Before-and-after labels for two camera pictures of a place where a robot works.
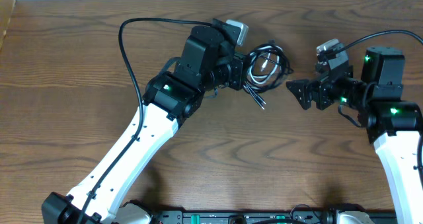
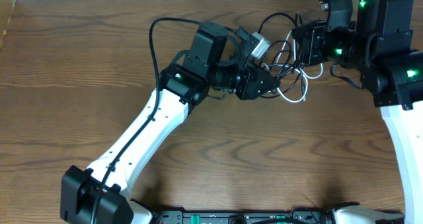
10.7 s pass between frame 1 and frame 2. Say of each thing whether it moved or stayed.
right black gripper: moved
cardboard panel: stayed
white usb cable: moved
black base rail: stayed
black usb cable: moved
